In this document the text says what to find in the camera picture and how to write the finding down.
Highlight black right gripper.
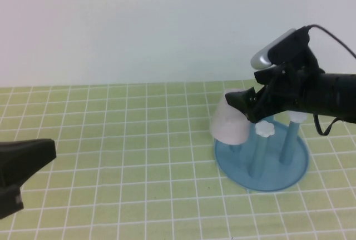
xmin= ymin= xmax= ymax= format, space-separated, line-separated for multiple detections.
xmin=224 ymin=66 xmax=326 ymax=123

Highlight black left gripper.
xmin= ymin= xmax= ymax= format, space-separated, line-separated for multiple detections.
xmin=0 ymin=138 xmax=57 ymax=221

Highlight pink plastic cup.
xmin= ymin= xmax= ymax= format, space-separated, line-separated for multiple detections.
xmin=210 ymin=87 xmax=251 ymax=146

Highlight blue cup stand white caps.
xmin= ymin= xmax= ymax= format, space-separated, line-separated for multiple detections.
xmin=214 ymin=112 xmax=311 ymax=193

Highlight green checked tablecloth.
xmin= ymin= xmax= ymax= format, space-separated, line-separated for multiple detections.
xmin=0 ymin=75 xmax=356 ymax=240

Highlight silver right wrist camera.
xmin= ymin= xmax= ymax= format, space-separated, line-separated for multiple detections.
xmin=250 ymin=28 xmax=297 ymax=70

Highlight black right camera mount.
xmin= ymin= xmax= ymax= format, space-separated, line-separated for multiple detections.
xmin=266 ymin=27 xmax=319 ymax=71

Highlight thin black looped cable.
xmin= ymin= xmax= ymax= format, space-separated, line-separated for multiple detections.
xmin=313 ymin=113 xmax=347 ymax=137

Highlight black right camera cable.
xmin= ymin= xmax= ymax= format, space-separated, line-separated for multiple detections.
xmin=305 ymin=24 xmax=356 ymax=59

